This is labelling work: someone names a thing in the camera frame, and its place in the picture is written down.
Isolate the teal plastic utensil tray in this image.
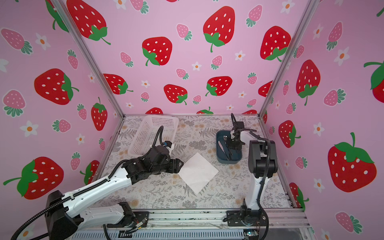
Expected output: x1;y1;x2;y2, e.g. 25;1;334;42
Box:
216;130;243;165

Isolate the white paper napkin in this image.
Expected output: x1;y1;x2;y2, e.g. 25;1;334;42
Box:
178;153;219;194

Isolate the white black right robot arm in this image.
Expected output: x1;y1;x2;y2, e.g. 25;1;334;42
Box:
222;114;278;226

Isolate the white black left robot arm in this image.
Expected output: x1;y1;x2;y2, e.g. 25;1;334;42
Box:
11;126;184;240

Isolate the white plastic mesh basket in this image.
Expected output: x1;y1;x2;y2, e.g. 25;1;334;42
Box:
128;115;179;158

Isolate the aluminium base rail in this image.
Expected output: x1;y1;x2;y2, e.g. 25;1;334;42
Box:
64;208;313;240

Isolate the right aluminium corner post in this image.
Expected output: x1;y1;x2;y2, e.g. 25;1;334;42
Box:
258;0;320;119

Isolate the aluminium corner frame post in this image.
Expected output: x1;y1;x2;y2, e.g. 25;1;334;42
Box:
52;0;125;119

